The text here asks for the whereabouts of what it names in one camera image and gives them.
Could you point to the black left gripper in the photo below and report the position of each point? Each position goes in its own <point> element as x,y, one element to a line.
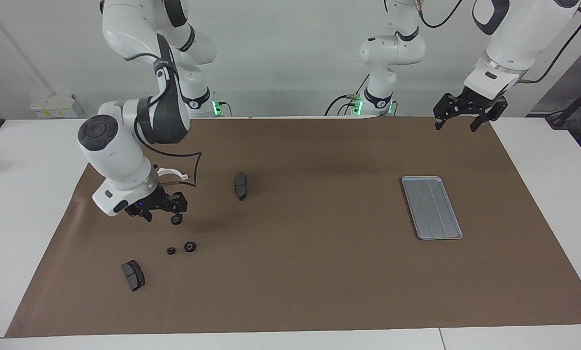
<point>480,99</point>

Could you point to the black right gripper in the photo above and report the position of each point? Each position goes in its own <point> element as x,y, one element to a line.
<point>151,201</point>

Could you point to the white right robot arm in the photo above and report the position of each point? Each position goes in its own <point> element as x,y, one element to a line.
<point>120,155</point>

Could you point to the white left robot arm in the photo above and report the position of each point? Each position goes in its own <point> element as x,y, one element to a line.
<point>523,29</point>

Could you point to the silver metal tray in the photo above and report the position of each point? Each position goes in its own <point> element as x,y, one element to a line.
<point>433,209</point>

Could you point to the short grey brake pad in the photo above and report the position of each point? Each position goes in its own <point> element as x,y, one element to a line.
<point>133,276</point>

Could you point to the long grey brake pad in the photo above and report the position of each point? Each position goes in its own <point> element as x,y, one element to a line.
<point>240,187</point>

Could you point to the black stand pole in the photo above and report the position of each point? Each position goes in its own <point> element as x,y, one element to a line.
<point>574,104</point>

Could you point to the brown table mat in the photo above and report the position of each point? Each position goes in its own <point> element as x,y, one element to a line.
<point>290,291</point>

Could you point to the white curved plastic bracket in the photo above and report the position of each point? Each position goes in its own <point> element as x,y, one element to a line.
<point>176,171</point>

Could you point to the white wall socket box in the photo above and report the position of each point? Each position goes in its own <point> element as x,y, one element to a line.
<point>52,104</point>

